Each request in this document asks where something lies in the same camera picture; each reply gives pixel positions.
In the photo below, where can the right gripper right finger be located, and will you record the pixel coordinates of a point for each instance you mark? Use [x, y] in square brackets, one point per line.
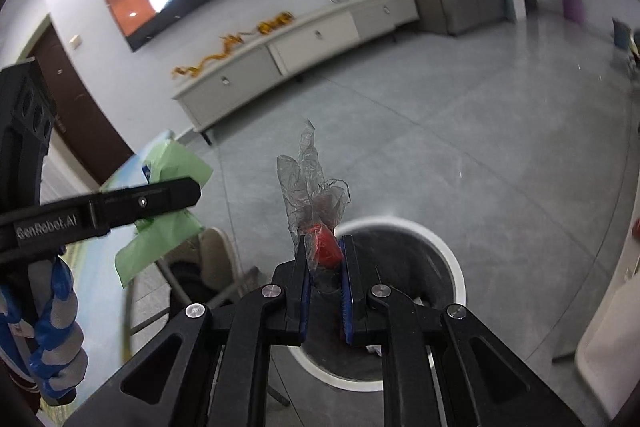
[359, 275]

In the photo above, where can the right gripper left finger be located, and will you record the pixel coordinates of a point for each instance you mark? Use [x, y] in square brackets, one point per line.
[289, 325]

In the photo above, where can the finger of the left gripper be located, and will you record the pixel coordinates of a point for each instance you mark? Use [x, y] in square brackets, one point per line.
[128, 205]

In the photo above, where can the plastic bag with red item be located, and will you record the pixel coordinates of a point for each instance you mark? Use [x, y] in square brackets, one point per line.
[314, 206]

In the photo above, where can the white round trash bin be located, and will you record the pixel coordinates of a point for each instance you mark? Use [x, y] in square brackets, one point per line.
[420, 276]

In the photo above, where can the left blue white gloved hand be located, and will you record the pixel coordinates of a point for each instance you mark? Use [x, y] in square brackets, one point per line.
[41, 340]

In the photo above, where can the dark brown door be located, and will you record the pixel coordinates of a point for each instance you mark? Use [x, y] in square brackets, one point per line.
[83, 127]

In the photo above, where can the white low tv cabinet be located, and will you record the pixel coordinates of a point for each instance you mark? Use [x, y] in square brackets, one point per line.
[269, 60]

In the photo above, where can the golden dragon ornament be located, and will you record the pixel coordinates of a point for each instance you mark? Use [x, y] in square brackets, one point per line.
[229, 42]

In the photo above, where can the white shelf counter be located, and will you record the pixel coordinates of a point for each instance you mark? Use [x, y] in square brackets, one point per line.
[607, 356]

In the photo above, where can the purple stool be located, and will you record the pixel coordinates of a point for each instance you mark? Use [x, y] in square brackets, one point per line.
[574, 11]

